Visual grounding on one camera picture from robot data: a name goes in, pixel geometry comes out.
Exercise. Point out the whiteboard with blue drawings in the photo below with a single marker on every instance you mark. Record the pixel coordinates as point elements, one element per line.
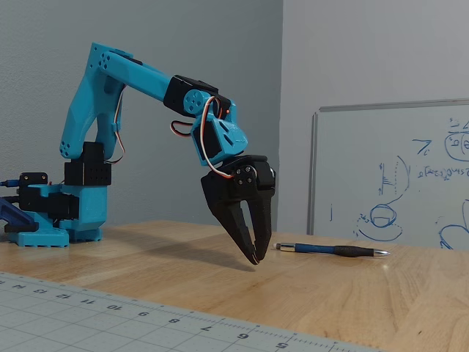
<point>359,165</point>

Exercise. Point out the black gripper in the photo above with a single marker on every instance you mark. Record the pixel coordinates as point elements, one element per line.
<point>224,186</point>

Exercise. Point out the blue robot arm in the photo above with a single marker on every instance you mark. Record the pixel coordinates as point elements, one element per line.
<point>143,78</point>

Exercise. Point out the blue pen with black grip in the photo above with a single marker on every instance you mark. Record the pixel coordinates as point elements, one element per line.
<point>318,249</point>

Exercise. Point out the dark blue table clamp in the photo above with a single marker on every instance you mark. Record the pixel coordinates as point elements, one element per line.
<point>16,218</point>

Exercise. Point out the grey cutting mat with ruler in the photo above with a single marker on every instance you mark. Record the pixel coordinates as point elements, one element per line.
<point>73,322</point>

